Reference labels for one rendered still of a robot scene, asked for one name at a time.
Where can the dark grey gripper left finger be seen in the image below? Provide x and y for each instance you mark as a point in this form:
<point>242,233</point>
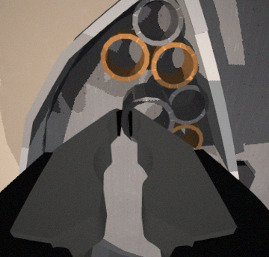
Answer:
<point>59,201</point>

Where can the grey metal bushing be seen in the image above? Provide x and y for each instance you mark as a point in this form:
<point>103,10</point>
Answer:
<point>142,93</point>
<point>176,23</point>
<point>195,110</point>

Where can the grey round turntable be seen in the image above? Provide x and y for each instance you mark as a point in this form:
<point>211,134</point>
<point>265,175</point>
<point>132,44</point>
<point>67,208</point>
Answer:
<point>69,101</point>

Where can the bronze bushing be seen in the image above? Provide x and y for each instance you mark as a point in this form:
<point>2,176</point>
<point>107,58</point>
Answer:
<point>184,75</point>
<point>124,73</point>
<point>193,137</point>

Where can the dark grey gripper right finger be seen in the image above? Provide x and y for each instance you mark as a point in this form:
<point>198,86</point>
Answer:
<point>190,199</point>

